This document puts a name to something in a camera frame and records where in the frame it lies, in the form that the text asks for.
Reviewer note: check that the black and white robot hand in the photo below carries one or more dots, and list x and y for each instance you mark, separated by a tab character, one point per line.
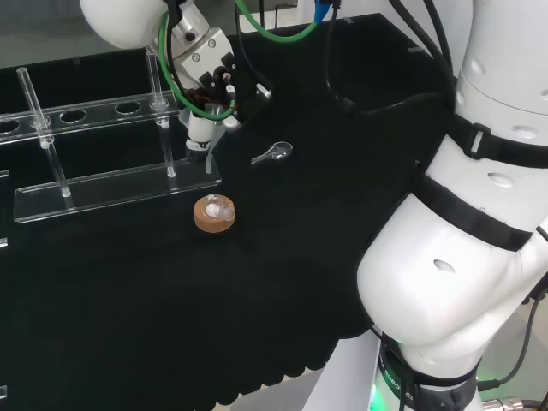
205	51

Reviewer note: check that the black bench cloth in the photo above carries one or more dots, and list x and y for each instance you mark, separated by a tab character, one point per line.
171	299

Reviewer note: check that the clear round-bottom flask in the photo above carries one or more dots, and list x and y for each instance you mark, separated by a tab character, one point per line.
214	209

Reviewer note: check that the clear funnel stand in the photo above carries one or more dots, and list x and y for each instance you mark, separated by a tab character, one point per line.
115	188

